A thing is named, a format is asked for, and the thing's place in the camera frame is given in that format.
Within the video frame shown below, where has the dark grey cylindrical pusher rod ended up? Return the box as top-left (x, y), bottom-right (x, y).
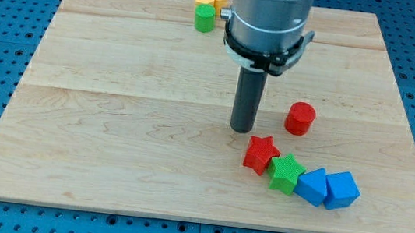
top-left (230, 67), bottom-right (267, 133)

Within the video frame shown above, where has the black clamp ring mount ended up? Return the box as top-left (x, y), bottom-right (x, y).
top-left (223, 21), bottom-right (315, 76)

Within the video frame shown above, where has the red cylinder block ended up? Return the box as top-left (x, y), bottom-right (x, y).
top-left (284, 102), bottom-right (316, 136)

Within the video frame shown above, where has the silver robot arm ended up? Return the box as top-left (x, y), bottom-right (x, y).
top-left (220, 0), bottom-right (315, 133)

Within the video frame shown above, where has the red star block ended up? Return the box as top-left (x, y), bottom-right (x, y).
top-left (242, 136), bottom-right (281, 176)

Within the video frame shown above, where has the green cylinder block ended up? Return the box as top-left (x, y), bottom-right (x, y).
top-left (194, 4), bottom-right (216, 33)

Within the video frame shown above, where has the green star block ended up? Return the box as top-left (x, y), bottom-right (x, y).
top-left (268, 154), bottom-right (307, 196)

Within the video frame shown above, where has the blue triangle block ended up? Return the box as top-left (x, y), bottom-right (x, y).
top-left (294, 168), bottom-right (328, 207)

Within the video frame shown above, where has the light wooden board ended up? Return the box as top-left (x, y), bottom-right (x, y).
top-left (0, 0), bottom-right (415, 233)

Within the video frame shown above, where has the blue cube block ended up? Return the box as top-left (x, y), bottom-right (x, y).
top-left (323, 171), bottom-right (360, 210)

